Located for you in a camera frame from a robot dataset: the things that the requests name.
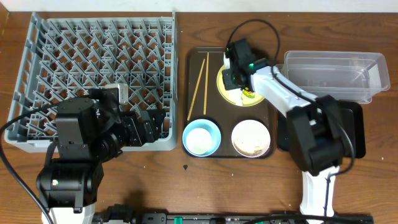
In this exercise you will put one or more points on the grey dish rack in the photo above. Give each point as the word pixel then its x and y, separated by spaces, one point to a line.
pixel 66 57

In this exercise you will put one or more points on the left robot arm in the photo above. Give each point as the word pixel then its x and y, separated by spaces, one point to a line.
pixel 91 131

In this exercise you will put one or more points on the white napkin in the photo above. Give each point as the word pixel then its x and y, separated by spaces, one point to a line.
pixel 226 61

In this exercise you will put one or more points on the clear plastic bin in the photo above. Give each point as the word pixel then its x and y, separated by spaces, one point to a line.
pixel 348 76

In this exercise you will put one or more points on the black tray bin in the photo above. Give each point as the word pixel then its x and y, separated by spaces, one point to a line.
pixel 352 118

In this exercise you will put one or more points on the green orange snack wrapper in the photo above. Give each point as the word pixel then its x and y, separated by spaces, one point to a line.
pixel 248 93

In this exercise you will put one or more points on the yellow plate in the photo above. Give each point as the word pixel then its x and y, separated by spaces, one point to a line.
pixel 236 97

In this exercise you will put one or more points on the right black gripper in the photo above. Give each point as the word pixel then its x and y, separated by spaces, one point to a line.
pixel 229 84

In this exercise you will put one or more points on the right wooden chopstick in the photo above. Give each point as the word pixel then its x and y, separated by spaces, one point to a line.
pixel 206 83

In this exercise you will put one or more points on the left wooden chopstick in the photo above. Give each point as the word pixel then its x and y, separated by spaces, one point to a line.
pixel 195 91

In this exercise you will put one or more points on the dark brown serving tray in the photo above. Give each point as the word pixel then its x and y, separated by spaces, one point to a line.
pixel 225 115

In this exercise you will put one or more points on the light blue bowl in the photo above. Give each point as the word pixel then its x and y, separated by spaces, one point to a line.
pixel 211 127

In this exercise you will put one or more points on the wooden chopstick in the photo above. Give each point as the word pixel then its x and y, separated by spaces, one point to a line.
pixel 195 91
pixel 206 83

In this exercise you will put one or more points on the white paper cup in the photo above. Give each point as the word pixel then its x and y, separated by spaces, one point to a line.
pixel 198 141

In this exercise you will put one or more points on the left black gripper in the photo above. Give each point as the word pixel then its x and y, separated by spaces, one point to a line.
pixel 148 134

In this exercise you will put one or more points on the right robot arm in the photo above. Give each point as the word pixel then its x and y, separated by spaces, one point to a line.
pixel 317 138

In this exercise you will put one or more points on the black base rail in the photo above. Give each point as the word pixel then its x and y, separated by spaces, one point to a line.
pixel 125 214

